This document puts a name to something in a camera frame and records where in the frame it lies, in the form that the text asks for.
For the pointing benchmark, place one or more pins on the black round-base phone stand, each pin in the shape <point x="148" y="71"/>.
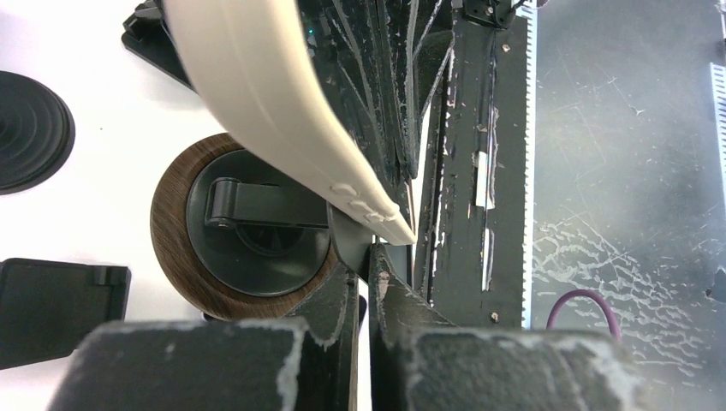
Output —
<point x="37" y="133"/>

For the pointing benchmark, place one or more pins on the black small phone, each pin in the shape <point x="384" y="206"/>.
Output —
<point x="147" y="36"/>

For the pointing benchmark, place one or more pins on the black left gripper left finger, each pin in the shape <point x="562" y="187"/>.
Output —
<point x="302" y="361"/>

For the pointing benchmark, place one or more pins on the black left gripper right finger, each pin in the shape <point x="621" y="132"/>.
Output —
<point x="421" y="361"/>

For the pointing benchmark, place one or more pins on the black folding phone stand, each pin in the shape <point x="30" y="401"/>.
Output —
<point x="48" y="307"/>

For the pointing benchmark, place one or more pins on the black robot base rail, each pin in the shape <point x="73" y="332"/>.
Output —
<point x="434" y="93"/>

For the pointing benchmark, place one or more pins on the white cable duct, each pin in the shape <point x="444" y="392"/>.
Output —
<point x="530" y="142"/>

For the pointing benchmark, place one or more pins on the wood-base phone stand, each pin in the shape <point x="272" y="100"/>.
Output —
<point x="238" y="239"/>

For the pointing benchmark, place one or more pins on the cream case smartphone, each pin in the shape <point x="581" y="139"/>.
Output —
<point x="249" y="63"/>

